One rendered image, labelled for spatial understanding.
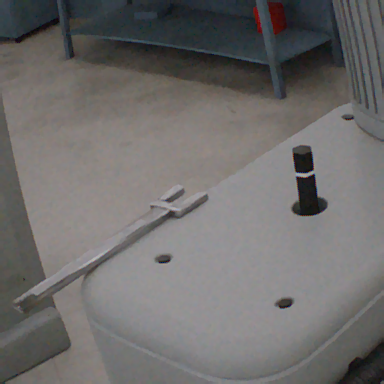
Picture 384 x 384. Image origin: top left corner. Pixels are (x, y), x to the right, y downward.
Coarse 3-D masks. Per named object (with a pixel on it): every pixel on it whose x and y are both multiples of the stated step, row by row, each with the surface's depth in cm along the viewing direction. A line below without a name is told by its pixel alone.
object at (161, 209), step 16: (176, 192) 102; (160, 208) 99; (176, 208) 99; (192, 208) 99; (144, 224) 97; (112, 240) 95; (128, 240) 95; (80, 256) 94; (96, 256) 93; (64, 272) 91; (80, 272) 91; (32, 288) 90; (48, 288) 89; (16, 304) 87; (32, 304) 87
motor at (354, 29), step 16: (336, 0) 103; (352, 0) 99; (368, 0) 97; (336, 16) 106; (352, 16) 101; (368, 16) 98; (352, 32) 101; (368, 32) 99; (352, 48) 104; (368, 48) 101; (352, 64) 105; (368, 64) 102; (352, 80) 108; (368, 80) 103; (352, 96) 111; (368, 96) 105; (368, 112) 106; (368, 128) 107
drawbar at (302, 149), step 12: (300, 144) 94; (300, 156) 93; (312, 156) 93; (300, 168) 93; (312, 168) 94; (300, 180) 94; (312, 180) 94; (300, 192) 95; (312, 192) 95; (300, 204) 95; (312, 204) 95
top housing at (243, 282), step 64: (320, 128) 111; (256, 192) 100; (320, 192) 98; (128, 256) 94; (192, 256) 92; (256, 256) 90; (320, 256) 88; (128, 320) 86; (192, 320) 83; (256, 320) 81; (320, 320) 81
